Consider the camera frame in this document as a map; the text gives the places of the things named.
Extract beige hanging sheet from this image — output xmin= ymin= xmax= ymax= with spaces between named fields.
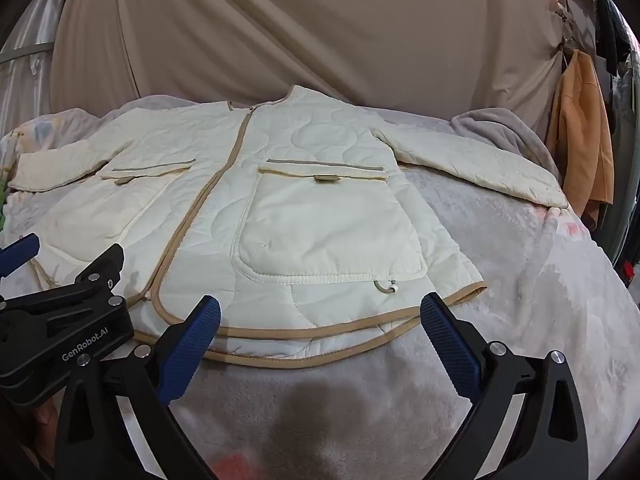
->
xmin=50 ymin=0 xmax=568 ymax=131

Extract dark hanging clothes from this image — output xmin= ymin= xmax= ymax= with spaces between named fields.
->
xmin=590 ymin=0 xmax=640 ymax=281

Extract plain grey fleece blanket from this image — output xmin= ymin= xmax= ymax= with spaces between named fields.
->
xmin=450 ymin=108 xmax=561 ymax=176

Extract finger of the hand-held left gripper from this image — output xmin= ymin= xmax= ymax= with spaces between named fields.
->
xmin=0 ymin=233 xmax=41 ymax=281
xmin=47 ymin=243 xmax=126 ymax=311

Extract orange hanging garment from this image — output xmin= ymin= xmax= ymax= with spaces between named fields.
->
xmin=545 ymin=49 xmax=615 ymax=231

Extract cream quilted jacket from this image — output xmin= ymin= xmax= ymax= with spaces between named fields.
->
xmin=9 ymin=85 xmax=569 ymax=367

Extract translucent plastic sheet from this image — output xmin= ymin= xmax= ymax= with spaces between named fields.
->
xmin=0 ymin=0 xmax=76 ymax=133

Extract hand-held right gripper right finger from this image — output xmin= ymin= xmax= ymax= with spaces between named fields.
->
xmin=420 ymin=292 xmax=591 ymax=480

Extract grey floral fleece blanket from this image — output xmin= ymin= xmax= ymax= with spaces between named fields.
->
xmin=0 ymin=94 xmax=640 ymax=480

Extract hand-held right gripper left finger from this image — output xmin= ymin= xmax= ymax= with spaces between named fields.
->
xmin=54 ymin=295 xmax=222 ymax=480

